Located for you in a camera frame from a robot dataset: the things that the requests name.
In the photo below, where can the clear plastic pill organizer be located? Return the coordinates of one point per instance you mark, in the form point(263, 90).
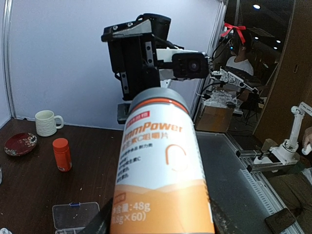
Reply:
point(73, 217)

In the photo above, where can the red floral saucer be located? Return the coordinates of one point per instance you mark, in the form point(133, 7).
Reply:
point(20, 144)

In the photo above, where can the cream ribbed ceramic mug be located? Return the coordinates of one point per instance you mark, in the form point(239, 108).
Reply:
point(47, 123)

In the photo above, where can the seated person in background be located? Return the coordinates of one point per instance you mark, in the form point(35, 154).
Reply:
point(239, 51)

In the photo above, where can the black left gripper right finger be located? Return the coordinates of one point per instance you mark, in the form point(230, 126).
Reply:
point(222, 223)

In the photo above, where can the aluminium frame post right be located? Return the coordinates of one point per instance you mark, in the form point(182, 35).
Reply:
point(7, 106)

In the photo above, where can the cardboard box in background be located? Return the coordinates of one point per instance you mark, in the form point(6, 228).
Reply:
point(214, 119)

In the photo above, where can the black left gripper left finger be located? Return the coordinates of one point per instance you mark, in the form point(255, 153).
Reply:
point(100, 224)

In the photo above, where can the grey capped vitamin bottle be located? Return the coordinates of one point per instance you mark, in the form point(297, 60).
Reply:
point(160, 184)

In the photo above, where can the orange pill bottle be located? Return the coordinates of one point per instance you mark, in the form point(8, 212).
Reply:
point(62, 154)

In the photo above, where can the red ribbon bow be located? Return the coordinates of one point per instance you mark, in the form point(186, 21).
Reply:
point(238, 29)

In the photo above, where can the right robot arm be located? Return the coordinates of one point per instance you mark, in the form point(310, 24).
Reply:
point(160, 29)

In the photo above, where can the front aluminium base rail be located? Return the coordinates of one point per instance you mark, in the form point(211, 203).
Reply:
point(240, 200)

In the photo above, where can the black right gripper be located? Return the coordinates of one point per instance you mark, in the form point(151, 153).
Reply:
point(132, 51)

